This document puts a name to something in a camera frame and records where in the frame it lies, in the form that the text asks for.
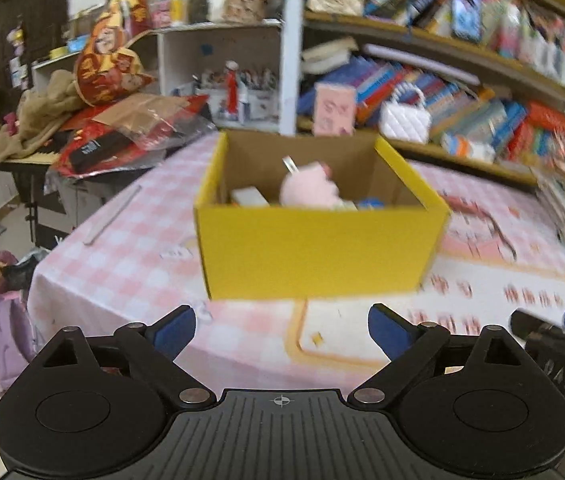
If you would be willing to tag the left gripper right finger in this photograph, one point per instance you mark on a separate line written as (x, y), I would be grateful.
(412, 351)

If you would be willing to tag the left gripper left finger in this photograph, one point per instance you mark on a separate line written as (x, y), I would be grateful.
(151, 351)

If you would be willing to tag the white power adapter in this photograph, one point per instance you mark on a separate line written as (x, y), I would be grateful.
(248, 197)

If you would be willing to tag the pink plush pig toy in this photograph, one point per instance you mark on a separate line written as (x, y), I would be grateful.
(309, 186)

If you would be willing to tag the green blue caterpillar toy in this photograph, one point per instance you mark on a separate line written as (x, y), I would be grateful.
(370, 203)

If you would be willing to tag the pink checkered cartoon table mat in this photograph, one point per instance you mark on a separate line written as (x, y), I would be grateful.
(138, 258)

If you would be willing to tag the purple backpack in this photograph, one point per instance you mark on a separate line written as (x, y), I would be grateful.
(20, 340)

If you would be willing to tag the yellow cardboard box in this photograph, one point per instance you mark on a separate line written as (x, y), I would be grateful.
(278, 252)

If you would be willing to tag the orange blue white carton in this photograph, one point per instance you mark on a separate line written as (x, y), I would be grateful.
(462, 147)

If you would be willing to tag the white quilted pearl handbag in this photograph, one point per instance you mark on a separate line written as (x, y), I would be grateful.
(405, 122)

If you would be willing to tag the red gold plastic bags pile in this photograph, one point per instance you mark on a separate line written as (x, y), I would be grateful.
(126, 124)

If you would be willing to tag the red dictionary books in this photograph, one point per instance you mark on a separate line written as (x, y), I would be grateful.
(539, 138)

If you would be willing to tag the row of colourful books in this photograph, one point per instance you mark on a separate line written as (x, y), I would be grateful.
(455, 107)

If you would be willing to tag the pink cartoon cylinder holder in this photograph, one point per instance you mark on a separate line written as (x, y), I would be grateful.
(334, 110)

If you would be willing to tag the white side shelf unit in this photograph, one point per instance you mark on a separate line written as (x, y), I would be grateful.
(242, 56)

